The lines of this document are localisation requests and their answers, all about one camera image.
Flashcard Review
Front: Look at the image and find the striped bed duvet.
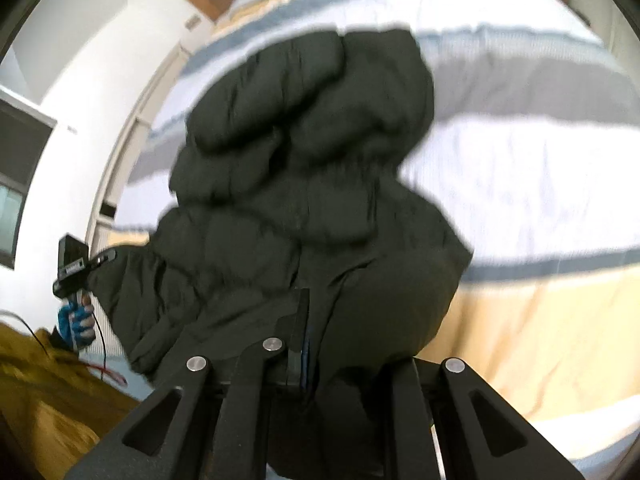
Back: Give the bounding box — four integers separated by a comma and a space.
115, 0, 640, 480

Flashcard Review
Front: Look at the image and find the red cable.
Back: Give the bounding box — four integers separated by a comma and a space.
0, 310, 128, 386

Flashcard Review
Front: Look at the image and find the person's left hand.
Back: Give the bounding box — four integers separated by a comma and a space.
57, 294, 97, 351

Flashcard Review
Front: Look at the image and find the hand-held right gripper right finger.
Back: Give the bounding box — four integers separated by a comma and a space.
390, 357, 586, 480

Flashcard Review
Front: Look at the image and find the yellow garment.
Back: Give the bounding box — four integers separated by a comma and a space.
0, 322, 143, 480

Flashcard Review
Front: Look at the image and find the dark window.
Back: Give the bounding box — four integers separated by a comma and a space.
0, 85, 58, 268

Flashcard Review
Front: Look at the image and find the black puffer coat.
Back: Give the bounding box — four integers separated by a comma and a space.
90, 27, 473, 480

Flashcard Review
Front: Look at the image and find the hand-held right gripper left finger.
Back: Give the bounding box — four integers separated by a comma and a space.
65, 287, 312, 480

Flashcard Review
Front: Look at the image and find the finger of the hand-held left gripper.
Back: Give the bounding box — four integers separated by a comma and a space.
86, 249, 118, 273

